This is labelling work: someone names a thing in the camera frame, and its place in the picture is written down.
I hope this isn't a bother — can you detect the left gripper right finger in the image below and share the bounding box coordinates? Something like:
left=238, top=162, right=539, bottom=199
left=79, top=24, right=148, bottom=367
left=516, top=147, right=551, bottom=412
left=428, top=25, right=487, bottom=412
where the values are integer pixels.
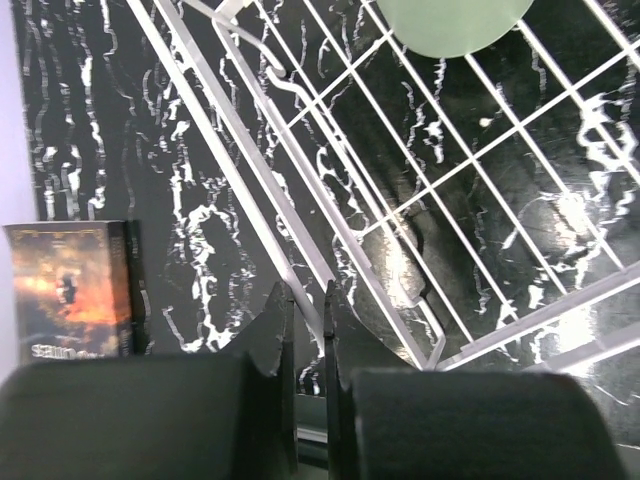
left=324, top=284, right=629, bottom=479

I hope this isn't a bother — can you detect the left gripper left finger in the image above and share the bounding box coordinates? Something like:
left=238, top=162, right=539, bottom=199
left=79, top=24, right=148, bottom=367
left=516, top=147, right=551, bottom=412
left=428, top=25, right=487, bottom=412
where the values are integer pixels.
left=1, top=282, right=297, bottom=479

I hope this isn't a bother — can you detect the white wire dish rack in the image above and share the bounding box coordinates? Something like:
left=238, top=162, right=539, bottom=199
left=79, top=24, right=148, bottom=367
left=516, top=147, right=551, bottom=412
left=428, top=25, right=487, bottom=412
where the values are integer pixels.
left=130, top=1, right=639, bottom=373

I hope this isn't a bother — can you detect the tale of two cities book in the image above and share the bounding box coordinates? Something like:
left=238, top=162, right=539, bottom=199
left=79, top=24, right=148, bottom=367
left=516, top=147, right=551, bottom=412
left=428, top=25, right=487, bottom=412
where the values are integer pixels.
left=3, top=220, right=148, bottom=364

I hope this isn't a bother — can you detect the black marble mat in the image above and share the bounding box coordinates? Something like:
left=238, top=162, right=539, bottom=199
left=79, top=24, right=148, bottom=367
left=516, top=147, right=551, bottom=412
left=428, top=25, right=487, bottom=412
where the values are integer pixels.
left=1, top=1, right=639, bottom=449

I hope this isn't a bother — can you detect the green plastic cup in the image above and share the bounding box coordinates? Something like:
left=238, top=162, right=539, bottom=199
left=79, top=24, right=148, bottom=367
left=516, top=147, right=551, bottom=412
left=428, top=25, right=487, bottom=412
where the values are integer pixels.
left=377, top=0, right=533, bottom=58

